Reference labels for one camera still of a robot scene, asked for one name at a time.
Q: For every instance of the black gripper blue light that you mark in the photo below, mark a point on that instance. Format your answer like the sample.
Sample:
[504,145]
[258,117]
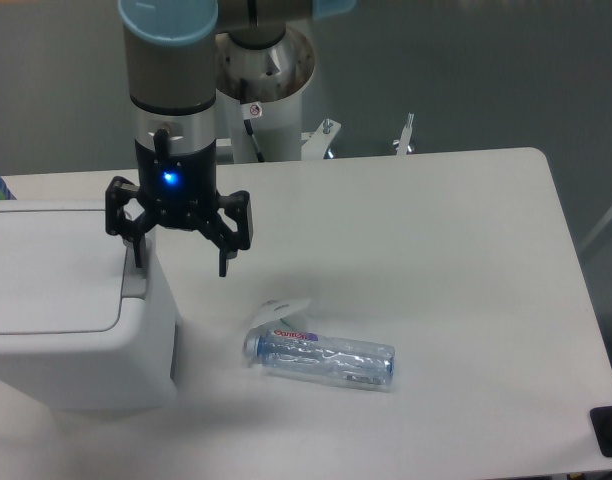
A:
[179,193]

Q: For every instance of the white push-button trash can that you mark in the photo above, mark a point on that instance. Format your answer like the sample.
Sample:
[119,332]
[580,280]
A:
[82,327]

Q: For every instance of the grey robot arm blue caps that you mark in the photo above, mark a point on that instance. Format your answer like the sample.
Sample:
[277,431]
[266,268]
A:
[170,49]

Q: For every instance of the crumpled white paper wrapper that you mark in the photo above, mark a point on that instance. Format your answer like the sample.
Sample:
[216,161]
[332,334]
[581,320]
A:
[289,314]

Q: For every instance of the clear plastic water bottle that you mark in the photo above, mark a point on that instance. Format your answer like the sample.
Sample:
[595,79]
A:
[315,356]

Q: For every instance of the metal clamp bolt behind table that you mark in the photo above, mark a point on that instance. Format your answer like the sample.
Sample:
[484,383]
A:
[404,144]

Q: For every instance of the black device at table edge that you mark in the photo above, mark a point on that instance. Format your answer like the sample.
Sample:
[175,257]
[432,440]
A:
[601,418]

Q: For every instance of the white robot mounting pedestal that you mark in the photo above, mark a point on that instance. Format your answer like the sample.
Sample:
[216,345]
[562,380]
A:
[276,134]

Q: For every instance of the white frame at right edge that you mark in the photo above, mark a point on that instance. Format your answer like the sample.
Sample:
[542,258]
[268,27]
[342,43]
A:
[598,236]

